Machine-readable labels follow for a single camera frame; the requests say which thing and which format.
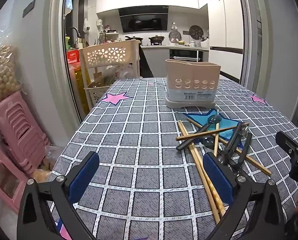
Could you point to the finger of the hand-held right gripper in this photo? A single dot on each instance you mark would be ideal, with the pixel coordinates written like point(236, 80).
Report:
point(287, 142)

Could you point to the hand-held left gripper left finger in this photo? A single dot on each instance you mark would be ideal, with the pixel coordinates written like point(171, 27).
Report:
point(85, 177)

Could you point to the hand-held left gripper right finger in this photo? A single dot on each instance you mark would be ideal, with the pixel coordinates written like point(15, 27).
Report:
point(219, 180)

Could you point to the wooden chopstick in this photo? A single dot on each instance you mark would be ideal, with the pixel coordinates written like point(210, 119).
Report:
point(192, 152)
point(201, 133)
point(259, 167)
point(216, 146)
point(215, 195)

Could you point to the beige utensil holder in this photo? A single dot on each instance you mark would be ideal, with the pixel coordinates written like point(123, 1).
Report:
point(192, 80)

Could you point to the clear bag of nuts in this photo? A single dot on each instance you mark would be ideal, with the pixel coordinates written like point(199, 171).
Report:
point(47, 165)

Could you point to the grey checked star tablecloth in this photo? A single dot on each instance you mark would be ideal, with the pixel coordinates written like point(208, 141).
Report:
point(139, 130)

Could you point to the stack of pink plastic stools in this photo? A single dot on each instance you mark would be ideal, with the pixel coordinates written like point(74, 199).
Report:
point(21, 132)

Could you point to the pink plastic stool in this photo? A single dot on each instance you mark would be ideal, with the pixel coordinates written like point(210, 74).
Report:
point(3, 180)

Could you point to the yellow oil bottle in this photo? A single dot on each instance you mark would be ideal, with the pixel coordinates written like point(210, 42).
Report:
point(79, 85)

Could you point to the red plastic basket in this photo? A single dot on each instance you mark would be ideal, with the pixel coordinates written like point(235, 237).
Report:
point(73, 57)

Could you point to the beige flower-cutout trolley rack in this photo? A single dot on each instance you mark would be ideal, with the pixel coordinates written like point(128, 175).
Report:
point(106, 55)

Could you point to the white refrigerator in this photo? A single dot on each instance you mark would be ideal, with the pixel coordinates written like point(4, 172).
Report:
point(225, 30)

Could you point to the built-in black oven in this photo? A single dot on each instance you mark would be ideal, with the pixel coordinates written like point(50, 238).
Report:
point(185, 55)

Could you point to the bag of beige beans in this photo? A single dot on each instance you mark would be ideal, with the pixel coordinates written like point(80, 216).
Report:
point(2, 72)

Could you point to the green bottle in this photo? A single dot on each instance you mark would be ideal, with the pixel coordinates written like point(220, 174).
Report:
point(67, 44)

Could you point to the counter rack with bottles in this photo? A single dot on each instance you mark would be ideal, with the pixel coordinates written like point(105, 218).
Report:
point(110, 37)

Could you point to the round metal steamer rack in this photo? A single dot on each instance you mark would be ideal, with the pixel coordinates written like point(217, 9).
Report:
point(196, 32)

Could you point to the black kitchen faucet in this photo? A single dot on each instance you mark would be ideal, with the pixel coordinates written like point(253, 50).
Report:
point(76, 31)

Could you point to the black wok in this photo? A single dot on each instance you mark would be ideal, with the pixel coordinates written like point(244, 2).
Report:
point(134, 39)

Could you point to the round hanging pan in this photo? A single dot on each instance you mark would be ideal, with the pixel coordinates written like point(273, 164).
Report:
point(174, 36)

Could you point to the white hanging plastic bag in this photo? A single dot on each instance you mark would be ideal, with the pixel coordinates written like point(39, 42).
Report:
point(86, 27)

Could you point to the black cooking pot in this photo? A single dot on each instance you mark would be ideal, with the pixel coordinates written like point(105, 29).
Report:
point(156, 40)

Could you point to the black range hood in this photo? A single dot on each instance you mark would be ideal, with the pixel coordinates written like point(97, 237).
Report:
point(144, 20)

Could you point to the grey sliding door frame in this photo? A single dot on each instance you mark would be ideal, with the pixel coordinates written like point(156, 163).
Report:
point(57, 55)

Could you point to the black wall switch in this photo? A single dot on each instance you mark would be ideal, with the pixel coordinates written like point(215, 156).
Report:
point(28, 9)

